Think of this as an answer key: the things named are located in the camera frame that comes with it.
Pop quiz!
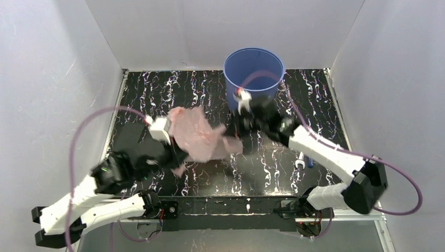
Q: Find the pink plastic trash bag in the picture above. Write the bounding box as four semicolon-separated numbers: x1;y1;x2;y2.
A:
167;107;243;177

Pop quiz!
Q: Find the blue plastic trash bin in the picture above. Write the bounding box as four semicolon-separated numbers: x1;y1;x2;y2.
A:
223;48;285;111

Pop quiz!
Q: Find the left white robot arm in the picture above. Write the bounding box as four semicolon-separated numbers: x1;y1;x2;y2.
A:
31;139;188;249

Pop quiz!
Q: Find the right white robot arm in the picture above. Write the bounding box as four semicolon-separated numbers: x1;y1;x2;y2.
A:
227;96;388;214

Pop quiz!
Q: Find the black rectangular block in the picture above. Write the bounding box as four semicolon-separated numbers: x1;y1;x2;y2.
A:
112;123;145;156

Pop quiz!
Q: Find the silver open-end wrench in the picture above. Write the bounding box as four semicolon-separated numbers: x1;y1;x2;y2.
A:
294;152;306;170

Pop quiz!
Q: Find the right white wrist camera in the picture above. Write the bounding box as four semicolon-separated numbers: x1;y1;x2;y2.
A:
233;88;252;114

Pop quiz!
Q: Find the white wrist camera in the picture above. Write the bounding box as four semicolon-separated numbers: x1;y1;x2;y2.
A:
233;88;252;114
144;115;172;145

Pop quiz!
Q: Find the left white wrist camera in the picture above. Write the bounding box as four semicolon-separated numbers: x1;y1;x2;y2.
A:
144;115;172;145

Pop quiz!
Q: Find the blue handled screwdriver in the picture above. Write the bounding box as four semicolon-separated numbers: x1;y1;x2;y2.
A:
306;156;314;168

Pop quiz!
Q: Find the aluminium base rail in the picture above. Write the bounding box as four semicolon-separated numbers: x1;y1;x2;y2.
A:
73;197;395;251

